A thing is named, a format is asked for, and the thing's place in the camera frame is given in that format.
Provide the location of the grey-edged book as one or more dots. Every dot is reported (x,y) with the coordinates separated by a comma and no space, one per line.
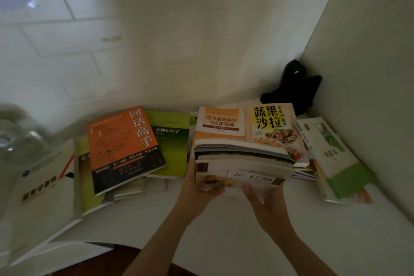
(245,157)

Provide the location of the white and green book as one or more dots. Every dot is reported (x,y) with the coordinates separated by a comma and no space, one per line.
(336,159)

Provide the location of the orange and white book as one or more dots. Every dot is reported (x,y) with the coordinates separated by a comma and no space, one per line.
(220,123)

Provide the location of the glossy white-covered book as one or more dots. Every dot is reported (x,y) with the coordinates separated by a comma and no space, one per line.
(242,146)

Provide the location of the person's right thumb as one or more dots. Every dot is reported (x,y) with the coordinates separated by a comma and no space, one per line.
(250,193)

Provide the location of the person's right forearm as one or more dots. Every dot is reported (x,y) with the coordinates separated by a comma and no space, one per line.
(300,254)

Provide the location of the yellow salad cookbook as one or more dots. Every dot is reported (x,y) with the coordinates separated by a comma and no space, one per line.
(275,127)

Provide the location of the black plastic device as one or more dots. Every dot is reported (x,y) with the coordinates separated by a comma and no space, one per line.
(296,89)

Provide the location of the dark green book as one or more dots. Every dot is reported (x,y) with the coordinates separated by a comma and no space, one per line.
(171,146)

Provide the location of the person's right hand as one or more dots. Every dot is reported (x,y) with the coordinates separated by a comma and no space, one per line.
(270,212)

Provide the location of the person's left thumb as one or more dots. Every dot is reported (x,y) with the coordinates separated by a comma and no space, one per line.
(214,192)

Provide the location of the person's left forearm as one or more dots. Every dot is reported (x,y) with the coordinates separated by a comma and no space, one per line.
(161,240)

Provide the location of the large white book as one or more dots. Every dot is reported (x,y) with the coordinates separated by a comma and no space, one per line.
(42,201)

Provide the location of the colourful book with white edge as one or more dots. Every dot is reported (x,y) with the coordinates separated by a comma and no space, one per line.
(355,196)

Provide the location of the person's left hand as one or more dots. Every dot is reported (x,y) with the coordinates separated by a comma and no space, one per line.
(193,193)

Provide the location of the pale green small book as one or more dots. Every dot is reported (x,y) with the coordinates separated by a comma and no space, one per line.
(129,189)

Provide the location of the white book with food spine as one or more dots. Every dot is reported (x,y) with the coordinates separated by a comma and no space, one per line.
(241,174)

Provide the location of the yellow-green book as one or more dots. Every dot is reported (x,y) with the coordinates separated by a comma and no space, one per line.
(87,188)

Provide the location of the orange and black book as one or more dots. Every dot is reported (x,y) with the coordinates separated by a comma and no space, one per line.
(124,149)

